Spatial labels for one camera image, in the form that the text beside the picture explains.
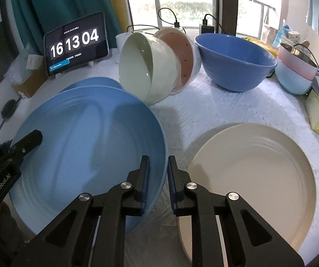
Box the blue plastic bag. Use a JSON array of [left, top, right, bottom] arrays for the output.
[[273, 24, 291, 47]]

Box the white textured tablecloth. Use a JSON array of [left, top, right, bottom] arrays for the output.
[[0, 47, 319, 267]]

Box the dark window frame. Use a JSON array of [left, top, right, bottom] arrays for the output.
[[214, 0, 240, 37]]

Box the pale green bowl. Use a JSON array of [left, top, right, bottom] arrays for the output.
[[118, 31, 183, 105]]

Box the small white box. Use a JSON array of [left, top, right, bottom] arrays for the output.
[[27, 55, 44, 71]]

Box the beige plate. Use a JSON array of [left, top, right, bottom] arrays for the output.
[[177, 122, 316, 266]]

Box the white desk lamp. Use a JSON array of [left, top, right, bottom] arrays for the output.
[[115, 32, 138, 65]]

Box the yellow packet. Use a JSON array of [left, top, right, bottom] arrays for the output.
[[239, 36, 279, 57]]

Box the tablet showing clock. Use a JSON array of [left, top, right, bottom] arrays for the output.
[[43, 11, 110, 77]]

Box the thin black cable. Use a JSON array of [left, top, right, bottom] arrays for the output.
[[283, 43, 319, 71]]

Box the cardboard box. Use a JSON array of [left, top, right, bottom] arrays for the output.
[[12, 64, 49, 98]]

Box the light blue plate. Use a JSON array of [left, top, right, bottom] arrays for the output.
[[9, 86, 169, 235], [59, 76, 124, 93]]

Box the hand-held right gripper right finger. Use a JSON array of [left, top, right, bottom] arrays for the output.
[[168, 156, 305, 267]]

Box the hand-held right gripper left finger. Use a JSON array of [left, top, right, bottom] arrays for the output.
[[11, 156, 150, 267]]

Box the pink strawberry print bowl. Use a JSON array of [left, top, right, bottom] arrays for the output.
[[153, 27, 202, 96]]

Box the small carton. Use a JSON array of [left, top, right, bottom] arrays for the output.
[[287, 31, 301, 44]]

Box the large blue bowl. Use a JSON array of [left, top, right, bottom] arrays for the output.
[[194, 33, 277, 92]]

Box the balcony railing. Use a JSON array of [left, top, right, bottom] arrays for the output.
[[124, 0, 277, 38]]

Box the black round device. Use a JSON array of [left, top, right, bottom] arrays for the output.
[[0, 99, 17, 122]]

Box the stainless steel bowl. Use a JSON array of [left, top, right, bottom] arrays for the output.
[[280, 43, 319, 70]]

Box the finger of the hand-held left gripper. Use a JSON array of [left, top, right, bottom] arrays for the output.
[[9, 129, 43, 162]]

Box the black charger cable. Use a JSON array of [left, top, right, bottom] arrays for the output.
[[202, 13, 227, 35], [126, 7, 187, 35]]

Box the black charger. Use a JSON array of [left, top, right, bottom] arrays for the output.
[[200, 24, 216, 35]]

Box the teal curtain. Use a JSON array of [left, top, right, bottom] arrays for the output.
[[9, 0, 122, 62]]

